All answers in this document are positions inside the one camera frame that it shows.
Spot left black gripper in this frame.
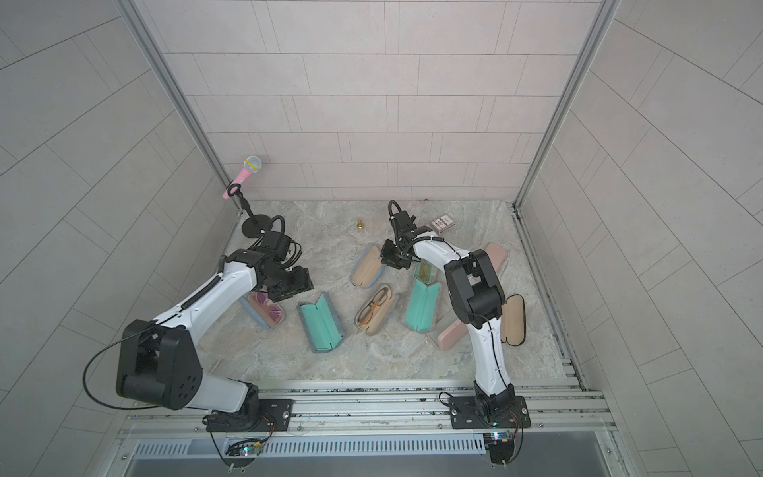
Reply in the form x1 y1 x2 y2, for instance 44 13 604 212
264 264 320 301

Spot tan blue glasses case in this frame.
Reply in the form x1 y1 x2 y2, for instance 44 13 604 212
351 244 385 289

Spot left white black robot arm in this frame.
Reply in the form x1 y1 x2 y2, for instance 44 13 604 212
113 225 313 413

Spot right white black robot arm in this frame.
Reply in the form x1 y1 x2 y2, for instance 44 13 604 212
381 200 516 421

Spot blue case pink glasses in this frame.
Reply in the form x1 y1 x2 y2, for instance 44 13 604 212
238 291 285 329

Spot teal folding glasses case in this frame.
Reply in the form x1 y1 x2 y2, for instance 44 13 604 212
403 278 440 333

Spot beige open glasses case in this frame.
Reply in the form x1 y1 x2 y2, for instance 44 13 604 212
355 284 395 336

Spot teal open glasses case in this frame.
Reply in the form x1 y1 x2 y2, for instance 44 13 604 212
297 293 345 354

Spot pink grey open case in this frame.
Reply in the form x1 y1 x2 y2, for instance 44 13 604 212
427 310 468 351

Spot black tan open case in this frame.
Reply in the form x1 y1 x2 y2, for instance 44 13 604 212
501 294 527 347

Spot black microphone stand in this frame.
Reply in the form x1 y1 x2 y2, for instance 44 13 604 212
226 182 272 239

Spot small pink card box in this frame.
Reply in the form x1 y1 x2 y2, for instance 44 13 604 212
429 214 455 234

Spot pink toy microphone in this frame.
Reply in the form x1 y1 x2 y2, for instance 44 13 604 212
223 156 262 200

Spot left circuit board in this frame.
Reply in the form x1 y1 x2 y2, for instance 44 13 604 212
226 439 267 457

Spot circuit board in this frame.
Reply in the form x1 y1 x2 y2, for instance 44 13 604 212
226 439 267 457
483 432 516 465

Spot right circuit board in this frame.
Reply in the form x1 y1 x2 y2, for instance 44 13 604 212
483 432 516 465

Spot orange frame glasses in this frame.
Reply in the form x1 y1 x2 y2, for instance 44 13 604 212
356 286 393 329

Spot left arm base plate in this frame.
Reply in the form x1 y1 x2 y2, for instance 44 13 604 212
203 399 294 432

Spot aluminium rail frame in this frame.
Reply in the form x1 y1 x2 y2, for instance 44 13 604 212
95 373 636 476

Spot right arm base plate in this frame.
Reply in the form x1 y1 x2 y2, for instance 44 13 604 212
444 396 532 430

